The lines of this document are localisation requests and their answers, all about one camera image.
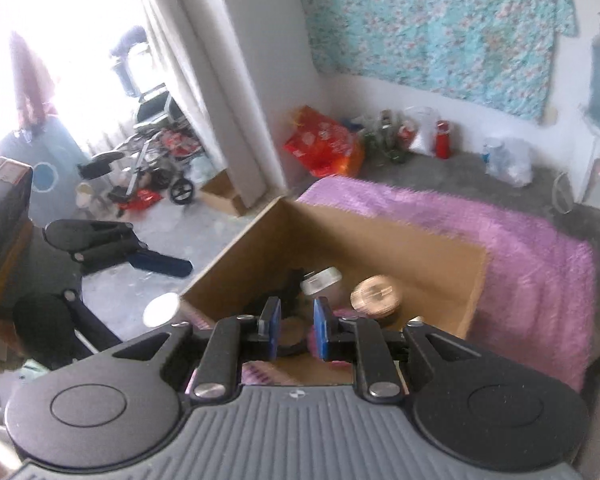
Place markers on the rose gold cosmetic jar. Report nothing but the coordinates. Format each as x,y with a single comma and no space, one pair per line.
375,297

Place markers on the black electrical tape roll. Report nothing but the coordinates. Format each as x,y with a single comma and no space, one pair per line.
291,335

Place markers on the red bottle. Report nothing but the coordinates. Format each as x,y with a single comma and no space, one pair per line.
443,140

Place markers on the red plastic bag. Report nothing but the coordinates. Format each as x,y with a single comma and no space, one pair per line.
140,201

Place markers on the small cardboard box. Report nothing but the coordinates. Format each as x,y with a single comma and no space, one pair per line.
225,197

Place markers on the white curtain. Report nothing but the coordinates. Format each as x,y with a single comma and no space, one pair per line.
180,75

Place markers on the white bottle with green label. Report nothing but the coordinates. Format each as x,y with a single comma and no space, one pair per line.
320,282

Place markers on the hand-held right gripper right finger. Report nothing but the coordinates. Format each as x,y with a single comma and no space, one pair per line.
321,330

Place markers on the white cup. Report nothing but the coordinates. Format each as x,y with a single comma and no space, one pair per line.
85,195

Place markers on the clear plastic bag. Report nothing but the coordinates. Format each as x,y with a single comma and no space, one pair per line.
199,171

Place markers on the glass bottles cluster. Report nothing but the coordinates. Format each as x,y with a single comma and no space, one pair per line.
387,137

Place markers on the brown cardboard box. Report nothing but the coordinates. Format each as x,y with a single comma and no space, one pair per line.
430,280

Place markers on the red shopping bag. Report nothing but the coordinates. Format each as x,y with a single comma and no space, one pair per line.
322,142

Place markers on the blue cloth with circle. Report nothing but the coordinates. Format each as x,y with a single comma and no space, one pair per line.
55,160

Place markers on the purple checkered tablecloth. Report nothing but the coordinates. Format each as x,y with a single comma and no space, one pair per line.
530,285

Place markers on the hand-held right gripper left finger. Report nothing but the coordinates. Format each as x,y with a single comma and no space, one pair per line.
273,330

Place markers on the white plastic bag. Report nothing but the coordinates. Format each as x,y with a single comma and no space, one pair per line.
510,162
425,132

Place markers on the teal floral wall cloth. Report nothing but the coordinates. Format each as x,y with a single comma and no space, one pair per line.
430,25

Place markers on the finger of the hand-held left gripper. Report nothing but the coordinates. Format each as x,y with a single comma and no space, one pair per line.
92,325
160,264

